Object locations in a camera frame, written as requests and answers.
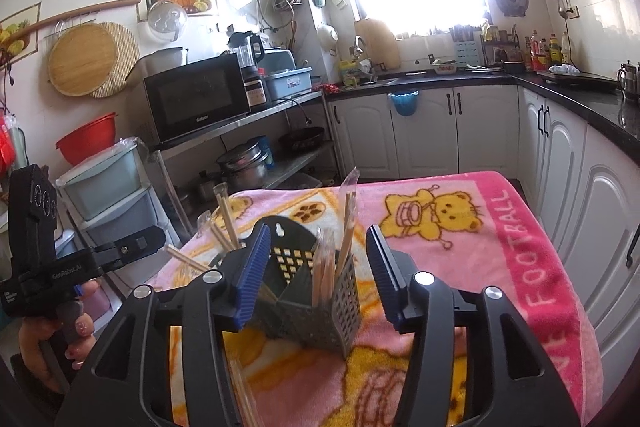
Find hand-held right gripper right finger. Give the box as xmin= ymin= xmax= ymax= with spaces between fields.
xmin=365 ymin=224 xmax=583 ymax=427

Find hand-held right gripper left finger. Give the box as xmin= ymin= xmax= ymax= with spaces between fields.
xmin=52 ymin=223 xmax=273 ymax=427

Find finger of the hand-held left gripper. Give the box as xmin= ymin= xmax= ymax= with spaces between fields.
xmin=92 ymin=226 xmax=167 ymax=275

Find green plastic utensil basket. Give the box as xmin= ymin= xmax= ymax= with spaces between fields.
xmin=215 ymin=216 xmax=363 ymax=360

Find person's left forearm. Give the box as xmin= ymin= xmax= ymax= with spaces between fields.
xmin=7 ymin=354 xmax=68 ymax=427

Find person's left hand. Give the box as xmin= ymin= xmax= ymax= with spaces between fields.
xmin=17 ymin=279 xmax=101 ymax=395

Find grey plastic drawer unit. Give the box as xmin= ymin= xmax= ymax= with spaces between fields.
xmin=54 ymin=137 xmax=171 ymax=258

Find red plastic bag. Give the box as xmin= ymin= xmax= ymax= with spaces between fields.
xmin=0 ymin=109 xmax=18 ymax=178

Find pink printed blanket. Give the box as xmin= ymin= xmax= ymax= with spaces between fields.
xmin=147 ymin=170 xmax=601 ymax=427

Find red plastic basin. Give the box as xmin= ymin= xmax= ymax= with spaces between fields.
xmin=55 ymin=113 xmax=118 ymax=166

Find stacked metal pots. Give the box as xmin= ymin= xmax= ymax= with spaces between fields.
xmin=216 ymin=139 xmax=271 ymax=192

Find wooden chopstick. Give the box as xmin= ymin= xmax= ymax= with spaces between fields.
xmin=227 ymin=357 xmax=261 ymax=427

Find black frying pan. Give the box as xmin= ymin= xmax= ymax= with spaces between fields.
xmin=277 ymin=126 xmax=326 ymax=152

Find black microwave oven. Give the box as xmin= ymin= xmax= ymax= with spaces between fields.
xmin=142 ymin=53 xmax=251 ymax=142

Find metal kitchen shelf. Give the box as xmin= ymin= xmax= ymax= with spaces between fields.
xmin=147 ymin=89 xmax=346 ymax=228

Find blue hanging bin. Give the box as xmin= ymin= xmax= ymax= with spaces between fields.
xmin=387 ymin=91 xmax=420 ymax=116

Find round wooden board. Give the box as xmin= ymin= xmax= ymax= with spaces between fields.
xmin=47 ymin=23 xmax=119 ymax=96

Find white kitchen cabinets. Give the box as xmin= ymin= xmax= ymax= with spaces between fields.
xmin=325 ymin=84 xmax=640 ymax=388

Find brown sauce jar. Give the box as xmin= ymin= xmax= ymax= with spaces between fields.
xmin=243 ymin=69 xmax=269 ymax=112

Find round bamboo mat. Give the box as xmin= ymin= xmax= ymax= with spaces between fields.
xmin=90 ymin=22 xmax=142 ymax=99

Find black blender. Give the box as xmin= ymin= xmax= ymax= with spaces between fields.
xmin=226 ymin=25 xmax=266 ymax=72

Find clear plastic dome lid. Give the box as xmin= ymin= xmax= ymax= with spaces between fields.
xmin=147 ymin=0 xmax=189 ymax=42

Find long wooden rolling pin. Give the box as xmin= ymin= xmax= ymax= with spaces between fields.
xmin=0 ymin=0 xmax=142 ymax=45

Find wooden cutting board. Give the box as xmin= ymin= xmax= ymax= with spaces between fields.
xmin=354 ymin=19 xmax=402 ymax=70

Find knife block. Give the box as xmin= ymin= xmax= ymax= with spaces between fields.
xmin=450 ymin=24 xmax=476 ymax=65

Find white hanging colander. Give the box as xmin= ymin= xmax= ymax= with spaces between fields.
xmin=316 ymin=23 xmax=339 ymax=50

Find spice rack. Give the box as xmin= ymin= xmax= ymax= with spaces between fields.
xmin=480 ymin=29 xmax=523 ymax=66

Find row of condiment bottles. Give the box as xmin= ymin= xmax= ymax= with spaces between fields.
xmin=522 ymin=27 xmax=573 ymax=72

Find black kitchen countertop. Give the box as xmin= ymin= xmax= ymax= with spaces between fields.
xmin=322 ymin=69 xmax=640 ymax=152

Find black induction cooker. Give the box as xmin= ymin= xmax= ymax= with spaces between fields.
xmin=536 ymin=69 xmax=620 ymax=90

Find metal kettle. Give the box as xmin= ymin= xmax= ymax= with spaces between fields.
xmin=616 ymin=61 xmax=640 ymax=102

